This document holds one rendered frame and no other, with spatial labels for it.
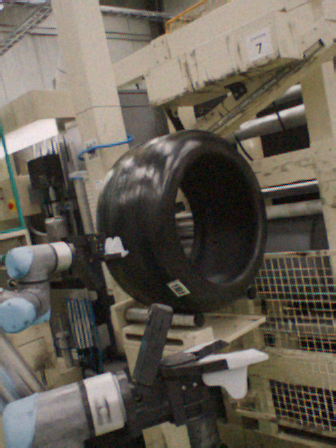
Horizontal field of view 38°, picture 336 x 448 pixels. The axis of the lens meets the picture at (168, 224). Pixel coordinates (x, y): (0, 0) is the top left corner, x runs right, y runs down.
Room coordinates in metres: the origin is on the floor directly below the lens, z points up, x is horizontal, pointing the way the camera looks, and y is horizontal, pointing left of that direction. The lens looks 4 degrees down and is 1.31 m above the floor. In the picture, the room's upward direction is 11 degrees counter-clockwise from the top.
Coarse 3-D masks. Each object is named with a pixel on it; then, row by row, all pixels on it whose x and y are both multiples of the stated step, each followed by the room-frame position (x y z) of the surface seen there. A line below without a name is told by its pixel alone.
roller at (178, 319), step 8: (128, 312) 1.72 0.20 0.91; (136, 312) 1.69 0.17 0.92; (144, 312) 1.66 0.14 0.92; (176, 312) 1.56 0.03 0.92; (184, 312) 1.53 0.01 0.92; (192, 312) 1.51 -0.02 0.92; (200, 312) 1.50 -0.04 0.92; (128, 320) 1.73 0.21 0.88; (136, 320) 1.69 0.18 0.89; (144, 320) 1.66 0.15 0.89; (176, 320) 1.54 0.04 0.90; (184, 320) 1.51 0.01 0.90; (192, 320) 1.49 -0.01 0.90; (200, 320) 1.49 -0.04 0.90
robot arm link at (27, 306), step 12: (0, 288) 1.12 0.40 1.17; (0, 300) 1.08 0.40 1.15; (12, 300) 1.07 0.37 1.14; (24, 300) 1.09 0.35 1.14; (36, 300) 1.14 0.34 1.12; (0, 312) 1.05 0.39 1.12; (12, 312) 1.05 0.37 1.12; (24, 312) 1.06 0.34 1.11; (36, 312) 1.12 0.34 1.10; (0, 324) 1.06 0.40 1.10; (12, 324) 1.06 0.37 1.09; (24, 324) 1.06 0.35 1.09
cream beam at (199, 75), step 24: (264, 24) 1.56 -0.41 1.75; (288, 24) 1.59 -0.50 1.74; (312, 24) 1.70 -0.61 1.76; (216, 48) 1.70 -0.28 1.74; (240, 48) 1.64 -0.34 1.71; (288, 48) 1.57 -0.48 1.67; (144, 72) 1.97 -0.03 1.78; (168, 72) 1.87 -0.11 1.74; (192, 72) 1.79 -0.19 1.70; (216, 72) 1.71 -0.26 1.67; (240, 72) 1.65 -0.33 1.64; (264, 72) 1.71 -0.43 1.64; (168, 96) 1.89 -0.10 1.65; (192, 96) 1.90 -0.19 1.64; (216, 96) 2.01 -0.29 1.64
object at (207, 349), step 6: (210, 342) 0.77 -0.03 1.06; (216, 342) 0.77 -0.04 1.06; (222, 342) 0.78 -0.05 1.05; (192, 348) 0.76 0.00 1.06; (198, 348) 0.75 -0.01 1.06; (204, 348) 0.75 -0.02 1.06; (210, 348) 0.76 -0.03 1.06; (216, 348) 0.77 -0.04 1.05; (198, 354) 0.73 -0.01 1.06; (204, 354) 0.75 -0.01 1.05; (210, 354) 0.77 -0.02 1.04
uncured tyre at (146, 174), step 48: (144, 144) 1.60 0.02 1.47; (192, 144) 1.52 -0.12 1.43; (144, 192) 1.41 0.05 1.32; (192, 192) 1.91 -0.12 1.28; (240, 192) 1.83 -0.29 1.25; (144, 240) 1.39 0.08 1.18; (240, 240) 1.84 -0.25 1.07; (144, 288) 1.48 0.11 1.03; (192, 288) 1.44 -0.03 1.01; (240, 288) 1.59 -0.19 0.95
